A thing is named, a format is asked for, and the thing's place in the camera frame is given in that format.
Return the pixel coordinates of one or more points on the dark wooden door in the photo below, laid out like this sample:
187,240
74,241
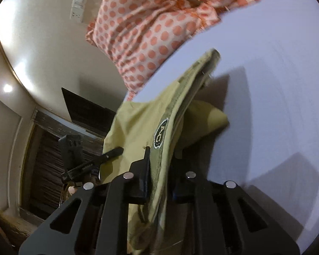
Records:
45,170

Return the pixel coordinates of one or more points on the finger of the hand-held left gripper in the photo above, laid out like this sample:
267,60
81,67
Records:
112,153

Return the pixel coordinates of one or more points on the black flat screen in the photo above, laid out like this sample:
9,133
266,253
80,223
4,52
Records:
87,111

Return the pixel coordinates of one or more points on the person's left hand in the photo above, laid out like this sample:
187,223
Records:
72,190

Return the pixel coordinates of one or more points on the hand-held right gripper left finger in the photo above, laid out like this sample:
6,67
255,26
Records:
144,180

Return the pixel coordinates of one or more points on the orange polka dot pillow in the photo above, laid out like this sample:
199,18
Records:
148,32

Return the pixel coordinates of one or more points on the round ceiling light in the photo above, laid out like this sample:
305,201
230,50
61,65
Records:
7,88

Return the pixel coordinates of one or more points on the white bed sheet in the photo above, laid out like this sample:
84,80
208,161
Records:
268,85

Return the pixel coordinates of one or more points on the yellow-green pants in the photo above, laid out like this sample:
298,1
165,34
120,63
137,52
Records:
138,127

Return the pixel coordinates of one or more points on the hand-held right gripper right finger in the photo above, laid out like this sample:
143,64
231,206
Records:
176,194

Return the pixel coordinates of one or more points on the white wall switch panel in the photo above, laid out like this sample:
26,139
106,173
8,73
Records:
78,7

